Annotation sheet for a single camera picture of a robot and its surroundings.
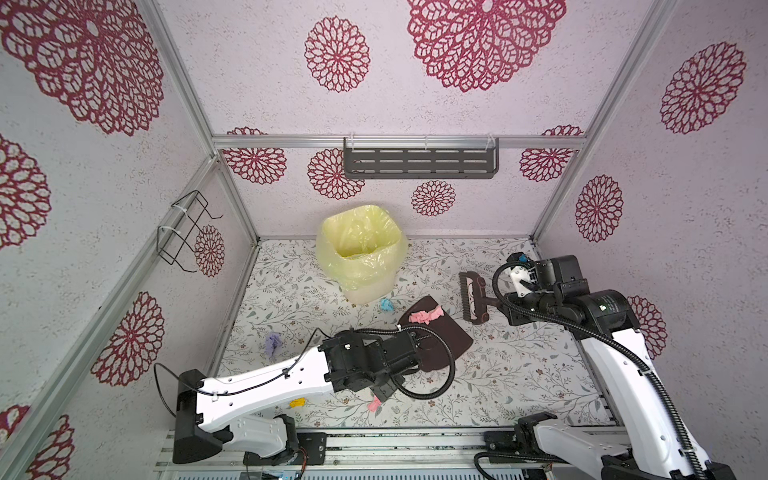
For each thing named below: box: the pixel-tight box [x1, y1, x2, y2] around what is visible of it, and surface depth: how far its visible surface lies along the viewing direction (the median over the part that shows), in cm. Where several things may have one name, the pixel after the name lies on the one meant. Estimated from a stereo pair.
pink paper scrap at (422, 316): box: [408, 305, 444, 325], surface depth 74 cm
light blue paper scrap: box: [379, 298, 394, 312], surface depth 102 cm
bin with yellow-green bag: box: [316, 204, 408, 305], surface depth 93 cm
